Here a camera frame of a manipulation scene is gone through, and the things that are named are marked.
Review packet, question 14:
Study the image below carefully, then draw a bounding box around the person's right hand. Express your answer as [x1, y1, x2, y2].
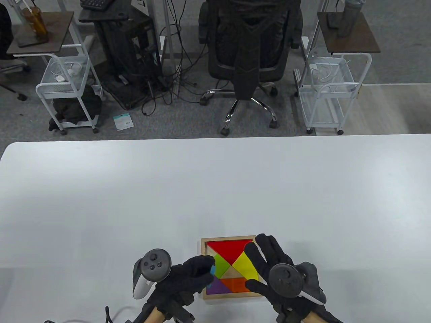
[244, 234, 327, 323]

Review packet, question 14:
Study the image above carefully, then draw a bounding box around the person's left hand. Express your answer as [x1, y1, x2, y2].
[145, 255, 216, 323]

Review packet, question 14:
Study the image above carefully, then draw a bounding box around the yellow triangle tangram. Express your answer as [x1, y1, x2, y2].
[232, 251, 260, 280]

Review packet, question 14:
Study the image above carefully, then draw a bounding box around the purple triangle tangram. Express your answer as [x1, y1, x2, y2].
[206, 278, 230, 295]

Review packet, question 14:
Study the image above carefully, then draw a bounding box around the green square tangram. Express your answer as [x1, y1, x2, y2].
[212, 254, 232, 279]

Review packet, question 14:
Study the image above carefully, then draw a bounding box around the wooden square tray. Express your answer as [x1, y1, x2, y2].
[201, 236, 266, 300]

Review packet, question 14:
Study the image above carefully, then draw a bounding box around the red triangle tangram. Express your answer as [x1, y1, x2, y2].
[206, 241, 253, 266]

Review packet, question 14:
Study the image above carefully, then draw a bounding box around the orange parallelogram tangram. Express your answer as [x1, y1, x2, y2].
[221, 278, 256, 293]

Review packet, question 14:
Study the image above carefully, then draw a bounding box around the person's left forearm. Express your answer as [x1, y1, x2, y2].
[145, 306, 165, 323]

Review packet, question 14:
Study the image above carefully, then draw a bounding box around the black white hand controller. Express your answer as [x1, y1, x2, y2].
[132, 248, 172, 300]
[268, 262, 327, 305]

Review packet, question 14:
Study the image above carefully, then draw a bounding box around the teal white packet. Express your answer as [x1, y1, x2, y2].
[113, 113, 134, 131]

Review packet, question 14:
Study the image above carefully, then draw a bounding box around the black office chair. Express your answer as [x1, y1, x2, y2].
[199, 0, 303, 136]

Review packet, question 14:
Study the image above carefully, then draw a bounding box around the black bag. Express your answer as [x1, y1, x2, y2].
[48, 84, 102, 132]

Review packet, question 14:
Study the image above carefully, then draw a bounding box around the black computer tower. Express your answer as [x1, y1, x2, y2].
[93, 15, 162, 110]

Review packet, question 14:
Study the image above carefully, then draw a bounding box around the brown side table top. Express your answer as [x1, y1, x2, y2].
[6, 11, 74, 55]
[317, 12, 381, 54]

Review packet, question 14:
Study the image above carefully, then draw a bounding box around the white desk leg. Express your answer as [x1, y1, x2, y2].
[148, 0, 175, 69]

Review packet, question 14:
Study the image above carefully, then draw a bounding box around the grey swivel office chair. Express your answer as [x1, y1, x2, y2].
[0, 4, 29, 101]

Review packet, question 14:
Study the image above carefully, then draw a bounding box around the grey drink bottle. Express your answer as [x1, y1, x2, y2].
[338, 0, 364, 37]

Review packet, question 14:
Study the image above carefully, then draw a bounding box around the black small desk top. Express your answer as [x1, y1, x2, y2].
[78, 5, 135, 23]

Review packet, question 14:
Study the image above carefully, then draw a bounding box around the black phone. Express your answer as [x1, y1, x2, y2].
[19, 37, 47, 47]

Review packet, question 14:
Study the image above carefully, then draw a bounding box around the black keyboard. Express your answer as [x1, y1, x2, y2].
[80, 0, 115, 10]

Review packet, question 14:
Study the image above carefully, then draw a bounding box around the amber drink bottle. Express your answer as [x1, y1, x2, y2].
[21, 6, 49, 39]

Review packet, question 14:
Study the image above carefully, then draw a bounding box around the black glove cable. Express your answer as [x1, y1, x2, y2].
[44, 306, 142, 323]

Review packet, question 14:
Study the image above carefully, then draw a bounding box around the white wire cart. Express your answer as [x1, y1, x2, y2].
[293, 47, 372, 136]
[36, 44, 103, 135]

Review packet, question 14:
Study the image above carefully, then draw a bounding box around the white coiled cable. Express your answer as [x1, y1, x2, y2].
[310, 62, 340, 83]

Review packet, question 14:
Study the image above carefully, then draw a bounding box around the tangle of black cables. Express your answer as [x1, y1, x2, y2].
[141, 0, 209, 116]

